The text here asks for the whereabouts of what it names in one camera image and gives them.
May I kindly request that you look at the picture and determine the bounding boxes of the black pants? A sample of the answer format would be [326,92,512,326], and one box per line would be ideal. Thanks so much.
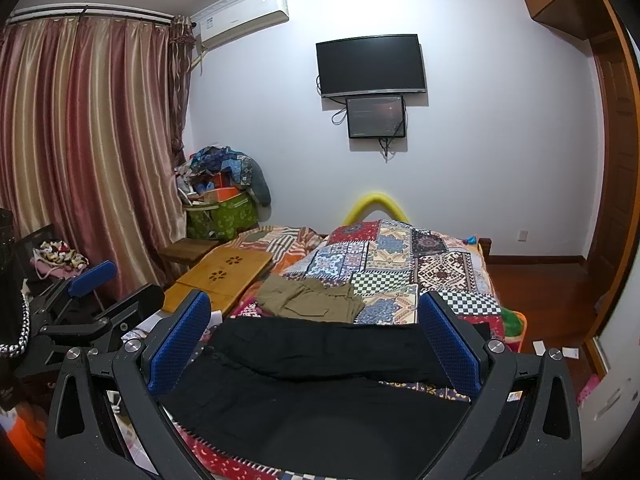
[162,318,470,479]

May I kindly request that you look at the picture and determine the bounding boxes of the white paper scrap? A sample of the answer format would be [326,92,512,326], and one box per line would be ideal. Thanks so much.
[533,340,546,356]
[562,347,579,360]

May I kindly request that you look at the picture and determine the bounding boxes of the white plastic storage box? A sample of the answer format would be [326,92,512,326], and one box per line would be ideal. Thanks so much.
[579,276,639,471]

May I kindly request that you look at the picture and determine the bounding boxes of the pink croc shoe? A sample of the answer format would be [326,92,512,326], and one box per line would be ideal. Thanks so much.
[576,374,600,405]

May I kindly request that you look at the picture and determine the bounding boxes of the small wooden stool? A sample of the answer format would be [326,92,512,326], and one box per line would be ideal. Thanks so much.
[158,237,219,272]

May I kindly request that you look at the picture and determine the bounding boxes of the green orange fleece blanket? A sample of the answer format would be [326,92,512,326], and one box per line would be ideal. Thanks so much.
[501,308,527,353]

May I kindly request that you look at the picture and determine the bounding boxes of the wooden lap desk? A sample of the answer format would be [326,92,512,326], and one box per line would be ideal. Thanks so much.
[162,247,272,315]

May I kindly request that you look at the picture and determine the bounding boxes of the green storage bag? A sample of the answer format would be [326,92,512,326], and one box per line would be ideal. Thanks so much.
[186,192,258,243]

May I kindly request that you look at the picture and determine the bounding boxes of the pile of blue clothes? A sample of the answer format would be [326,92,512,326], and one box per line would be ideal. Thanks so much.
[176,145,271,207]

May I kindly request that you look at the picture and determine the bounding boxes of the red gold striped curtain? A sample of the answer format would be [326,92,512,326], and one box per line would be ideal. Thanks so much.
[1,15,195,298]

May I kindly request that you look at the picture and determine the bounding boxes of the khaki folded pants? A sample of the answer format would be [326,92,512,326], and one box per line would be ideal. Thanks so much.
[256,275,364,323]

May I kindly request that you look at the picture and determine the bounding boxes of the wooden door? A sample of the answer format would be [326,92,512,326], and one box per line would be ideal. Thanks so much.
[587,0,639,340]

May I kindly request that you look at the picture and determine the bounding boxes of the patchwork patterned bed cover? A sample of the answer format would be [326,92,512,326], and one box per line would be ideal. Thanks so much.
[166,220,503,479]

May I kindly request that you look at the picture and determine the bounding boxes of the yellow foam tube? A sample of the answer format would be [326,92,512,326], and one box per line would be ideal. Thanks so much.
[343,192,409,226]

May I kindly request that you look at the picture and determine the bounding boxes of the white air conditioner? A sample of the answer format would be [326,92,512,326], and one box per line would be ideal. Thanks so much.
[193,0,290,52]

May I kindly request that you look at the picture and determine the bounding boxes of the curtain rail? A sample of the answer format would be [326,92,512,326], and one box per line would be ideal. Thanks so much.
[6,2,172,24]

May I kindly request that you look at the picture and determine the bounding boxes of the small black wall monitor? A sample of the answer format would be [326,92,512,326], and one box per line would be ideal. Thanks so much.
[346,94,406,139]

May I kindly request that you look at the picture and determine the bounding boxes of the large black wall television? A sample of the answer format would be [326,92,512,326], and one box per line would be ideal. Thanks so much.
[316,34,426,98]

